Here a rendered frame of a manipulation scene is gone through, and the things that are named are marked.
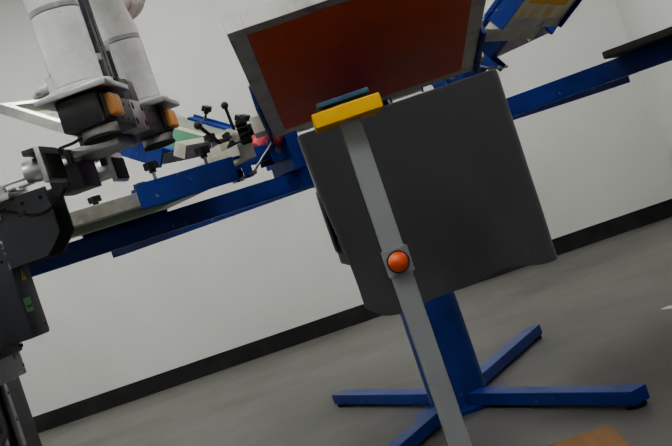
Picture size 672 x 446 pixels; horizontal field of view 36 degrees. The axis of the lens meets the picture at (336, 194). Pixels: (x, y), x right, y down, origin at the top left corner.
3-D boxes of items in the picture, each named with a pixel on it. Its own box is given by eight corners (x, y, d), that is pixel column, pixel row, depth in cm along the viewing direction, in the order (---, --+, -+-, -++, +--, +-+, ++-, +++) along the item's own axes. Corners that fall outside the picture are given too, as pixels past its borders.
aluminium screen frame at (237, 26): (497, -58, 214) (490, -74, 215) (226, 34, 213) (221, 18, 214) (473, 70, 291) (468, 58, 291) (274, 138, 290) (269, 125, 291)
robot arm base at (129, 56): (96, 119, 234) (74, 54, 234) (113, 122, 247) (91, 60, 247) (161, 97, 233) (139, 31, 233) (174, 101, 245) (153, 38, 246)
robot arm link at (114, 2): (90, 51, 236) (67, -16, 236) (120, 52, 249) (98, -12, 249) (125, 35, 233) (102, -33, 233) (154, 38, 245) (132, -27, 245)
